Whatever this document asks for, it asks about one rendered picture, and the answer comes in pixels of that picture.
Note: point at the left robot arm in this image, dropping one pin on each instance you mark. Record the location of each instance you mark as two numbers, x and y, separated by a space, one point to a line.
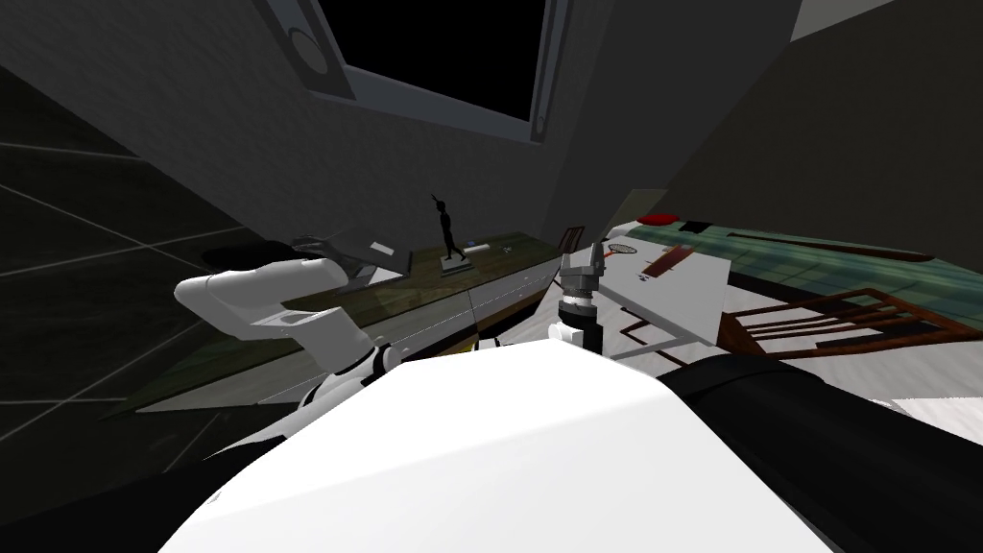
253 296

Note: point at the long sideboard with drawers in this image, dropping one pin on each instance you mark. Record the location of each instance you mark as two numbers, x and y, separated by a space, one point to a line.
461 303

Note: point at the white table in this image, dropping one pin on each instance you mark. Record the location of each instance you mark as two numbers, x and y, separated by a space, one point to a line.
683 296

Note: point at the black figure statue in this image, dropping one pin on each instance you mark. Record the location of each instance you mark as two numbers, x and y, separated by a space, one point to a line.
449 238

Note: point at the brown flat object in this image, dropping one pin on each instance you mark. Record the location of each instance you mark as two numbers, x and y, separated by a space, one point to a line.
668 261

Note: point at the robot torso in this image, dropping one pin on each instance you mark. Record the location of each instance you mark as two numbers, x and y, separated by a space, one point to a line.
491 461

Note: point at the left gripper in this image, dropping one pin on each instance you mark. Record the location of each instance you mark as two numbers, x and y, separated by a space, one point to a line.
372 273

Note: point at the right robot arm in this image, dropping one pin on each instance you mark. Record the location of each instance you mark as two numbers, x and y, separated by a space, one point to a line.
806 445

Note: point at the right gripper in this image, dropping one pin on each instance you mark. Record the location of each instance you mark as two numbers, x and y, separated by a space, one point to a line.
581 279

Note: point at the grey framed dark window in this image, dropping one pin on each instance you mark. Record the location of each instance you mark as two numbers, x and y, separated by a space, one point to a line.
438 46

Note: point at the brown wooden chair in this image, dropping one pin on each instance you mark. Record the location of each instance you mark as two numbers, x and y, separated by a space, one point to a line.
837 322

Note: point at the oval racket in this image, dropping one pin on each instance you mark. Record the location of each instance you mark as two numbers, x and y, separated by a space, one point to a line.
622 249

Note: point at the red round object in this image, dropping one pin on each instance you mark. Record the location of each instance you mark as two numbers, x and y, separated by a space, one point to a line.
658 220

